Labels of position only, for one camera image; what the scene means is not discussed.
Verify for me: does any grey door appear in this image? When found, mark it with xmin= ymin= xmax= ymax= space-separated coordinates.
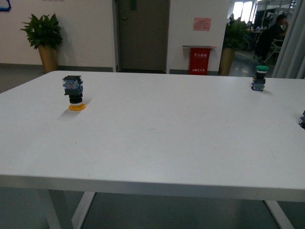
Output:
xmin=117 ymin=0 xmax=170 ymax=73

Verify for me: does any green push button switch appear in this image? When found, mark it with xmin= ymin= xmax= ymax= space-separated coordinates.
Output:
xmin=251 ymin=65 xmax=269 ymax=92

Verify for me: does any white table leg frame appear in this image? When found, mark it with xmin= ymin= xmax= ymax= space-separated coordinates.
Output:
xmin=35 ymin=189 xmax=96 ymax=229

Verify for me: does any pink wall notice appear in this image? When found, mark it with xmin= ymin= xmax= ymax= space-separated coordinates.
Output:
xmin=193 ymin=18 xmax=212 ymax=31

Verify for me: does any grey curtain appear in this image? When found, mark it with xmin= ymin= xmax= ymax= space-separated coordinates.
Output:
xmin=272 ymin=0 xmax=305 ymax=79

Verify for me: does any potted plant gold pot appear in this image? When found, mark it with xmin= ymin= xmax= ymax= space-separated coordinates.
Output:
xmin=21 ymin=13 xmax=63 ymax=73
xmin=218 ymin=21 xmax=249 ymax=76

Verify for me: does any right potted plant gold pot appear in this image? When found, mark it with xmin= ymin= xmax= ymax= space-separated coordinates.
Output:
xmin=218 ymin=21 xmax=249 ymax=76

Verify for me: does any blue wall sign corner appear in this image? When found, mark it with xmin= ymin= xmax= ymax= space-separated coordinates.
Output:
xmin=0 ymin=0 xmax=11 ymax=12

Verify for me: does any white office chair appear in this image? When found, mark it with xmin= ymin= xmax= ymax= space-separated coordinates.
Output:
xmin=263 ymin=39 xmax=283 ymax=63

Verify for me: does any dark switch at table edge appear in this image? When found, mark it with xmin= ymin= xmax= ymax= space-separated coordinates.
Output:
xmin=298 ymin=111 xmax=305 ymax=129

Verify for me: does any yellow push button switch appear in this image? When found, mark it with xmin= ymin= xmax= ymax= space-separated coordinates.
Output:
xmin=62 ymin=75 xmax=86 ymax=111

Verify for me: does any seated person in black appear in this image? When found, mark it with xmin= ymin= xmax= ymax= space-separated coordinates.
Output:
xmin=254 ymin=14 xmax=289 ymax=62

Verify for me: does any red fire extinguisher box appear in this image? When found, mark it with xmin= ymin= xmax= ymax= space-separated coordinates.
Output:
xmin=183 ymin=45 xmax=216 ymax=75

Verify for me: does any left potted plant gold pot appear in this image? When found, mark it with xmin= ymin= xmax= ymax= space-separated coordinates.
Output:
xmin=21 ymin=13 xmax=63 ymax=73

